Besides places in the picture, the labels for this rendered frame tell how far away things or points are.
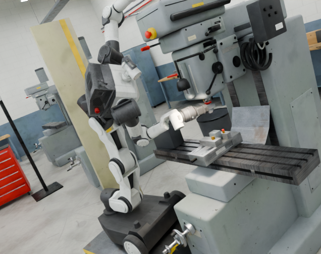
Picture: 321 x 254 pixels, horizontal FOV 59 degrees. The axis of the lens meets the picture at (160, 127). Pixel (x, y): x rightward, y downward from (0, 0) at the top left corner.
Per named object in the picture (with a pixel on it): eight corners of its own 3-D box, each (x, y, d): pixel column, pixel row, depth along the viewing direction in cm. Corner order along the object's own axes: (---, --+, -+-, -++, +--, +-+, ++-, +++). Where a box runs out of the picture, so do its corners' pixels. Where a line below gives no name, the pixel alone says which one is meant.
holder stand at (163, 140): (174, 148, 219) (166, 125, 214) (156, 148, 235) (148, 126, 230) (184, 141, 226) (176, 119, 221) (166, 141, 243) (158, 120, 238)
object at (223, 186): (227, 203, 163) (221, 186, 160) (189, 191, 191) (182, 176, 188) (275, 161, 188) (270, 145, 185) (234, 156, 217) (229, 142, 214)
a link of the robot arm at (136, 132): (132, 148, 183) (124, 131, 165) (130, 131, 190) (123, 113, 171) (149, 145, 183) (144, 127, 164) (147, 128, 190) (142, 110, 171)
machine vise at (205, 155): (206, 167, 171) (201, 150, 168) (191, 163, 183) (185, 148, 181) (243, 141, 187) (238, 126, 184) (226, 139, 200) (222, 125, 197)
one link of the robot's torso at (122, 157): (112, 178, 205) (84, 120, 196) (128, 165, 217) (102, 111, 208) (125, 177, 194) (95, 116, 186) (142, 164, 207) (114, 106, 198)
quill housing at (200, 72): (207, 100, 162) (190, 45, 154) (184, 102, 179) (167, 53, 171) (228, 88, 172) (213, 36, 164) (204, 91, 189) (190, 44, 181)
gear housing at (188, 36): (188, 46, 151) (181, 27, 148) (161, 55, 171) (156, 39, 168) (227, 30, 168) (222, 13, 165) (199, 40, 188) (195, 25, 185)
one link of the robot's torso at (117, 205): (112, 212, 225) (106, 198, 222) (129, 197, 239) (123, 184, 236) (128, 215, 211) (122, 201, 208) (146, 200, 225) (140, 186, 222)
